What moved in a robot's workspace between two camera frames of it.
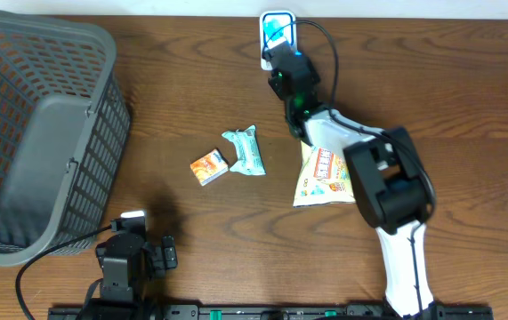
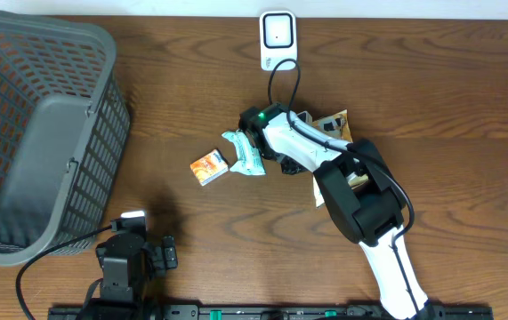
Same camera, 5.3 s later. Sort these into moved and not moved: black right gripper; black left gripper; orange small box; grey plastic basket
Moved: black right gripper
Not moved: black left gripper; orange small box; grey plastic basket
